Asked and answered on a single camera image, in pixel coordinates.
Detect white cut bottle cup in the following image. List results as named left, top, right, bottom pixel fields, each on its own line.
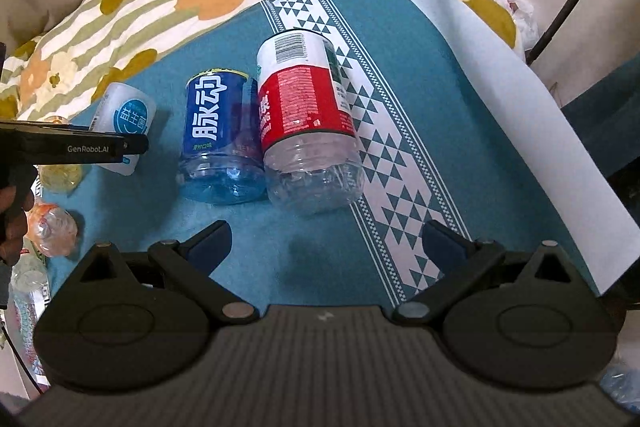
left=88, top=81, right=158, bottom=177

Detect person's left hand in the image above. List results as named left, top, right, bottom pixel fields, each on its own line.
left=0, top=186, right=35, bottom=267

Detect yellowish clear cut bottle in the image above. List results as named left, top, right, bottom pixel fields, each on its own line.
left=37, top=115, right=86, bottom=195

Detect orange label cut bottle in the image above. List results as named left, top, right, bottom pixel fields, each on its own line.
left=27, top=202, right=78, bottom=258

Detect blue label cut bottle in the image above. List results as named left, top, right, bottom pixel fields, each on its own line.
left=177, top=68, right=265, bottom=206

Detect teal patterned cloth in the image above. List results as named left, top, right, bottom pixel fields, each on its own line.
left=58, top=0, right=639, bottom=308

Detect green label clear cut bottle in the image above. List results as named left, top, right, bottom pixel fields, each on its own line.
left=10, top=243, right=50, bottom=389

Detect red label clear cut bottle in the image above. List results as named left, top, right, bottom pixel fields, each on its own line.
left=257, top=29, right=364, bottom=215

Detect white plastic bag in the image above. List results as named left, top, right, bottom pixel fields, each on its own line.
left=495, top=0, right=540, bottom=61

